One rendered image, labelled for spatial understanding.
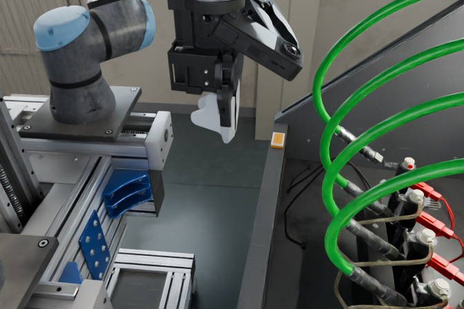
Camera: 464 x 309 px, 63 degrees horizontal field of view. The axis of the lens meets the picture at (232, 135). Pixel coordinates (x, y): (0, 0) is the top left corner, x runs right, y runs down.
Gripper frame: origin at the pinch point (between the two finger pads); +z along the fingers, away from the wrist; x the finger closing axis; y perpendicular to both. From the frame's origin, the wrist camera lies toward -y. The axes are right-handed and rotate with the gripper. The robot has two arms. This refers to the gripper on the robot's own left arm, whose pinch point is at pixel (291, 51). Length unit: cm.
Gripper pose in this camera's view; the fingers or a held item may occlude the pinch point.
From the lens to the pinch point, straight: 62.8
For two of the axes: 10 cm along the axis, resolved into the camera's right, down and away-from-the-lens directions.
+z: 5.6, 8.2, 0.9
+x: -3.9, 3.6, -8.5
